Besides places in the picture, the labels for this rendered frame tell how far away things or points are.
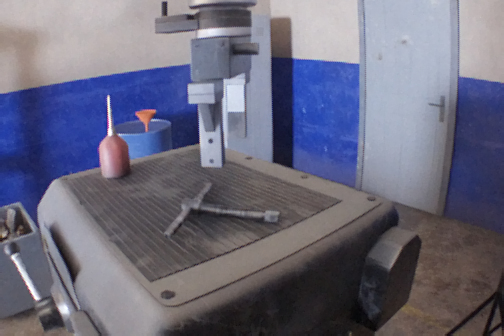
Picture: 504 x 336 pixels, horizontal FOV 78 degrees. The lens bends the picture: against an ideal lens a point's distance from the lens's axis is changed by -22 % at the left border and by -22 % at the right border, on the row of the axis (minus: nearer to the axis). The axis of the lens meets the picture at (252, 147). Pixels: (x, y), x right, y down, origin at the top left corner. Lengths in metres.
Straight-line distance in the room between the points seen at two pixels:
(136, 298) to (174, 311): 0.05
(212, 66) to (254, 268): 0.24
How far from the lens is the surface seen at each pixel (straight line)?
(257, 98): 4.06
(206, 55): 0.45
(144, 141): 3.19
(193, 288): 0.43
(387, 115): 3.84
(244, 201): 0.63
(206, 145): 0.46
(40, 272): 2.58
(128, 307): 0.44
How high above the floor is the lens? 1.59
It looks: 16 degrees down
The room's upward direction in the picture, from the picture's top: 1 degrees counter-clockwise
